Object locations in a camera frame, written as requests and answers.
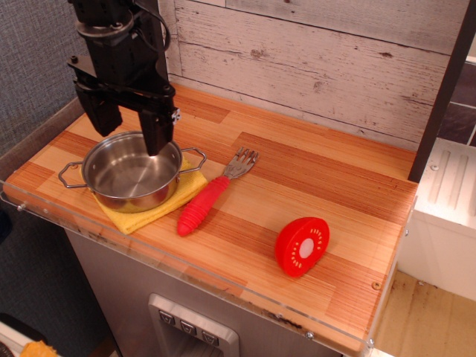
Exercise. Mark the clear acrylic front guard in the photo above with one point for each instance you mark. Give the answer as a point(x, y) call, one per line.
point(231, 255)

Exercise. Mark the red toy tomato half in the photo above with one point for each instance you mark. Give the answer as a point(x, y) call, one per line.
point(301, 244)

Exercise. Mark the dark right shelf post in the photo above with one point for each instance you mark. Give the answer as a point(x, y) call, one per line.
point(454, 68)

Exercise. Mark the silver dispenser button panel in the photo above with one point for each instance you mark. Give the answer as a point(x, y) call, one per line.
point(182, 332)

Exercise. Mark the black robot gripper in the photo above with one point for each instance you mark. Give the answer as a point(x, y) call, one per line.
point(121, 70)

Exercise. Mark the stainless steel pot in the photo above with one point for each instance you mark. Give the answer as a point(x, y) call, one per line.
point(125, 178)

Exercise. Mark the orange object bottom left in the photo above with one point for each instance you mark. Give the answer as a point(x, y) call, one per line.
point(38, 349)

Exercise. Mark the red handled metal fork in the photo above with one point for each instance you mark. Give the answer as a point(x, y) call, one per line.
point(198, 208)

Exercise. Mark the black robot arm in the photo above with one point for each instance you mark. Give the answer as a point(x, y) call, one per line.
point(105, 12)

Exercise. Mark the yellow folded cloth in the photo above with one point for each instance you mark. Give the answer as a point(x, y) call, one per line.
point(188, 187)

